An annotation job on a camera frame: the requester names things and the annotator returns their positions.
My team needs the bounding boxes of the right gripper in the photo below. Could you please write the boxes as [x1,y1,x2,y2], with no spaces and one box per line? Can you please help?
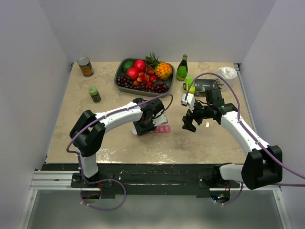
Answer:
[182,100,213,132]

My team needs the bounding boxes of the green lime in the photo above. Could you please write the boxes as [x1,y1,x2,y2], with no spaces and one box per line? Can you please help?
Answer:
[122,61,134,72]

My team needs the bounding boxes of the dark grapes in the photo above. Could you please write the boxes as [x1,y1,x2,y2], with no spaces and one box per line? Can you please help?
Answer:
[114,74,173,97]

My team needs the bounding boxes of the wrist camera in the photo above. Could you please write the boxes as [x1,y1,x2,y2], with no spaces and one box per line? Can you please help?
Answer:
[181,94,196,112]
[152,114,168,126]

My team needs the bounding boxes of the pineapple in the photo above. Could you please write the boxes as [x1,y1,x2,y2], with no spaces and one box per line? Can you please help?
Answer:
[144,52,173,81]

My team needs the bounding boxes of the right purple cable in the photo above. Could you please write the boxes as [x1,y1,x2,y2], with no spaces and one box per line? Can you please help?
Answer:
[184,73,305,187]

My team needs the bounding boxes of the pink weekly pill organizer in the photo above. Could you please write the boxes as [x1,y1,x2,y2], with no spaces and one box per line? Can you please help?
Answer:
[154,125,170,133]

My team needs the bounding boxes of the red apple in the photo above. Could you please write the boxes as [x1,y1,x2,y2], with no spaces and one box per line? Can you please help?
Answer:
[126,67,139,81]

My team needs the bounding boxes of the black and green box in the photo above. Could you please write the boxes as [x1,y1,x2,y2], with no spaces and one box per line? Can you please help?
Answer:
[189,79,219,97]

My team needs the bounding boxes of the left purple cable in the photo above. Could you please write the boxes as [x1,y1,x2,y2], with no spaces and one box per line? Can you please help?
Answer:
[66,94,174,184]

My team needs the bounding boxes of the lower purple cable loop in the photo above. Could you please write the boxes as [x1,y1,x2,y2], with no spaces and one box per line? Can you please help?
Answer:
[80,178,128,211]

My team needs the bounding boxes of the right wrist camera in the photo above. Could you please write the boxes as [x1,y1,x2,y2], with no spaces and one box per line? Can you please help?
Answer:
[181,94,196,112]

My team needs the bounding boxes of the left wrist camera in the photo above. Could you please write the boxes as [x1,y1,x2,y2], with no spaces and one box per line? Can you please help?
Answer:
[152,114,168,126]

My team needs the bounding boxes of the red pomegranate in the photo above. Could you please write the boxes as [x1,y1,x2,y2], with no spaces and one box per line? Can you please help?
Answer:
[133,60,146,72]

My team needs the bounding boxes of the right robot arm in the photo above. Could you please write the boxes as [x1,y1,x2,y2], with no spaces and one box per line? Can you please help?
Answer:
[181,89,283,190]

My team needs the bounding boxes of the grey fruit tray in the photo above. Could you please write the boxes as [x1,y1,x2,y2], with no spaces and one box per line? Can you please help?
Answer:
[114,58,175,97]

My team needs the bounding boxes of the tin can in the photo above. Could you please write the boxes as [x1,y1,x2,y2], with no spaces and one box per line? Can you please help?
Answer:
[77,57,94,77]

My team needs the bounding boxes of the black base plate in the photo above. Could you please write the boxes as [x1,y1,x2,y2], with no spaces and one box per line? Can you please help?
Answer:
[41,164,240,198]

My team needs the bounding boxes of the green glass bottle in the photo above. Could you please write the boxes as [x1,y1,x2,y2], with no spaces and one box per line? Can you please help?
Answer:
[176,54,188,81]

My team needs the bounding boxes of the green-lidded spice jar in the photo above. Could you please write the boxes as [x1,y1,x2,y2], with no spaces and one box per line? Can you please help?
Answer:
[88,85,101,103]

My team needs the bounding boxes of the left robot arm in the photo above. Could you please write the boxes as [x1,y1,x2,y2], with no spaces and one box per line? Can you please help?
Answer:
[70,98,168,187]

